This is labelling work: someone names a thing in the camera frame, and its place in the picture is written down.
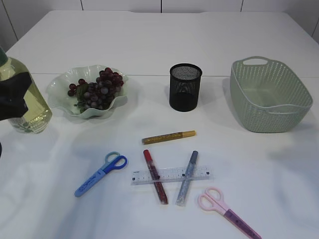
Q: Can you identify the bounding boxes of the purple artificial grape bunch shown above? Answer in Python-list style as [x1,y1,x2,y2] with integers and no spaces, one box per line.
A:
[67,67,124,113]

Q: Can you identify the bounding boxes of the gold glitter marker pen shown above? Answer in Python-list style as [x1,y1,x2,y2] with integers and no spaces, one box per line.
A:
[142,130,196,145]

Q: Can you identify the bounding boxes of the green woven plastic basket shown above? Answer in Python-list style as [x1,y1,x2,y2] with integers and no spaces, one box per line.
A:
[230,56,314,133]

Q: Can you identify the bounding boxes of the red glitter marker pen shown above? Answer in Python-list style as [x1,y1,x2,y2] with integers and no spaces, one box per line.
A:
[143,149,168,205]

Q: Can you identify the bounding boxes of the green wavy glass plate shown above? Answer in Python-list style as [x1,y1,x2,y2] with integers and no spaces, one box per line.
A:
[46,65,129,119]

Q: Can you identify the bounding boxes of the blue capped scissors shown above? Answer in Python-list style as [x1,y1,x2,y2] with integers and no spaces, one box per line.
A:
[74,151,128,198]

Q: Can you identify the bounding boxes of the silver glitter marker pen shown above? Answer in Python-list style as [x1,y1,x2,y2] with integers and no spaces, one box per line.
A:
[176,151,198,207]

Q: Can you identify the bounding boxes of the pink capped scissors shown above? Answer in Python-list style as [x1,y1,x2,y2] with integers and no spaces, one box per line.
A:
[197,187,262,239]

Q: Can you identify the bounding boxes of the black mesh pen holder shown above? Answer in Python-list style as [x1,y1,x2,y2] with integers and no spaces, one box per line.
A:
[169,63,202,112]

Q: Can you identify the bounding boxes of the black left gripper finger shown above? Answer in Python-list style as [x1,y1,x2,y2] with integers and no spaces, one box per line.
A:
[0,72,32,120]

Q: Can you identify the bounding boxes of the clear plastic ruler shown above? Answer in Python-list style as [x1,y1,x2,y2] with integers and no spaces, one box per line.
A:
[131,166,213,185]

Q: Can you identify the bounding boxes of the yellow tea bottle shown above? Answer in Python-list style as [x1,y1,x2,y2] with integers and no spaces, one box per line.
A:
[0,50,52,134]

